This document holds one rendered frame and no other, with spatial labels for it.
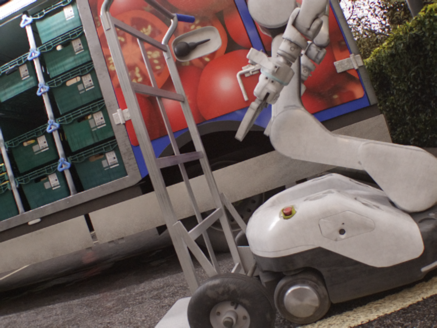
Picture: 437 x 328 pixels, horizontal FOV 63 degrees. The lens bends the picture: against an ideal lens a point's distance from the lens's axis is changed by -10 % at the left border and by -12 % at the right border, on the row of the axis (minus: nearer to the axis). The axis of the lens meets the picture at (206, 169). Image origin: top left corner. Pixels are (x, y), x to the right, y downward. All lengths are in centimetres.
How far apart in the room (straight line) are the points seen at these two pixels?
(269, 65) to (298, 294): 64
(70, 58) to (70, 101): 30
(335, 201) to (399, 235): 20
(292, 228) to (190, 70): 146
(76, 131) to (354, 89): 178
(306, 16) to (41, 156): 215
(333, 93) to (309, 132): 115
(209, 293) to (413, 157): 71
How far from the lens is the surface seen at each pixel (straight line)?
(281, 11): 127
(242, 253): 172
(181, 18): 180
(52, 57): 286
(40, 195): 283
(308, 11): 109
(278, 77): 107
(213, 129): 227
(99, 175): 263
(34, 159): 284
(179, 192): 232
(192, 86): 232
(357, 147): 120
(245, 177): 227
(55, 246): 265
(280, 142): 121
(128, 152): 237
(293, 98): 126
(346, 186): 145
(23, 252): 279
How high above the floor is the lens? 54
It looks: level
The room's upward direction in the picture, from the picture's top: 19 degrees counter-clockwise
